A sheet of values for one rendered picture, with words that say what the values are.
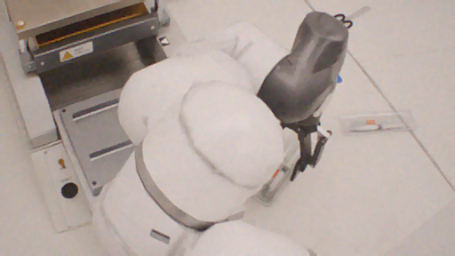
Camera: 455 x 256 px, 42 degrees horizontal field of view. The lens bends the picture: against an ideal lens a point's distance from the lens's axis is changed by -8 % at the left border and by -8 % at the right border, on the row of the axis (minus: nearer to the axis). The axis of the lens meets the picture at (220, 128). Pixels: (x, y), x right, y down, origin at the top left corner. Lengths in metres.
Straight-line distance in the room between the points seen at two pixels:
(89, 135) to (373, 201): 0.61
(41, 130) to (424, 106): 0.89
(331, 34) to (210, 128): 0.45
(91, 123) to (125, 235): 0.48
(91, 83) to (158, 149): 0.62
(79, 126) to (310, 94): 0.38
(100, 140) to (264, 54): 0.29
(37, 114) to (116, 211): 0.50
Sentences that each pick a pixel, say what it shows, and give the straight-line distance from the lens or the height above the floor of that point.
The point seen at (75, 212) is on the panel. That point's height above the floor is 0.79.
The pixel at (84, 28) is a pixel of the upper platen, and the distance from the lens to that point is 1.07.
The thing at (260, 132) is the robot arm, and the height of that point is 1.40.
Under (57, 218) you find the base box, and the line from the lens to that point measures 1.18.
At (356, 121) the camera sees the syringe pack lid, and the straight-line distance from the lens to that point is 1.38.
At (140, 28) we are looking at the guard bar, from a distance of 1.09.
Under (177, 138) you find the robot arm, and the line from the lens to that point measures 0.54.
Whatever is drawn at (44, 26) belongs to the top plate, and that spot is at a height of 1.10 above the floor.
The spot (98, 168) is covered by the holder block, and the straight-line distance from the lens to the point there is 0.99.
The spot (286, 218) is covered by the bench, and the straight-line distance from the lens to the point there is 1.24.
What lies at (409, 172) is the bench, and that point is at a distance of 1.37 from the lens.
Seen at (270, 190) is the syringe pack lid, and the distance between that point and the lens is 1.23.
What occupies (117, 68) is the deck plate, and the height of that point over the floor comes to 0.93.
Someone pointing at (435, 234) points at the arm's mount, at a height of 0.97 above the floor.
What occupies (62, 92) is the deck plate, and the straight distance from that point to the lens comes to 1.15.
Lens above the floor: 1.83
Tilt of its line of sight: 55 degrees down
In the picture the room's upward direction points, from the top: 10 degrees clockwise
